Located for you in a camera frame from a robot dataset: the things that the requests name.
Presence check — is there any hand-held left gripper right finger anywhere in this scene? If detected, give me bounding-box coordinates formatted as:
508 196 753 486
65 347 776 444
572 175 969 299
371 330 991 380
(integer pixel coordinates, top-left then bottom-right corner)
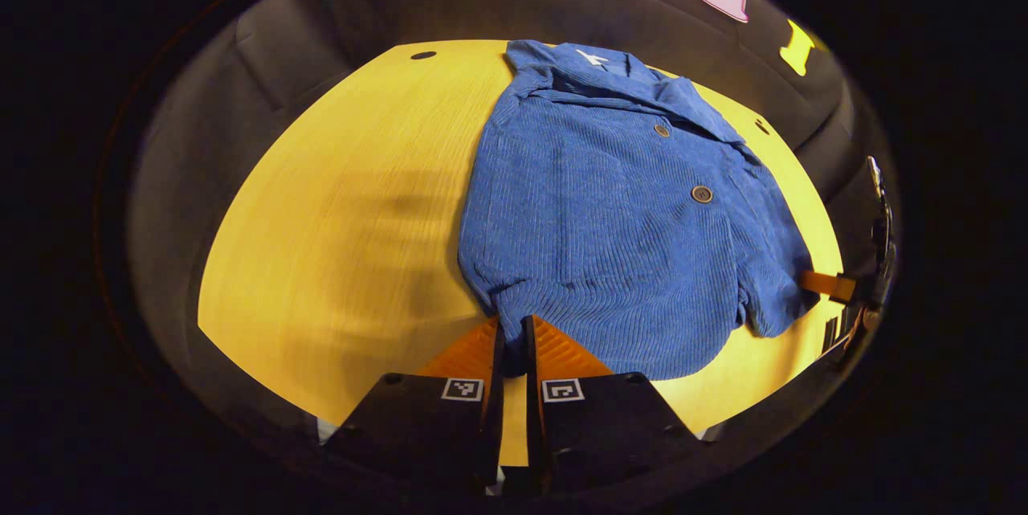
524 314 704 492

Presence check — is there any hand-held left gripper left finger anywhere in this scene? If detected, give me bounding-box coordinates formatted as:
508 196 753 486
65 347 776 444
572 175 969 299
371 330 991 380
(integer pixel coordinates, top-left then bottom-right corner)
321 317 505 492

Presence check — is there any blue corduroy shirt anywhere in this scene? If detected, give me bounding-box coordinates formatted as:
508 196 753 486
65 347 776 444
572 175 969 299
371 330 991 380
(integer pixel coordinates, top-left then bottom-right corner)
458 39 822 381

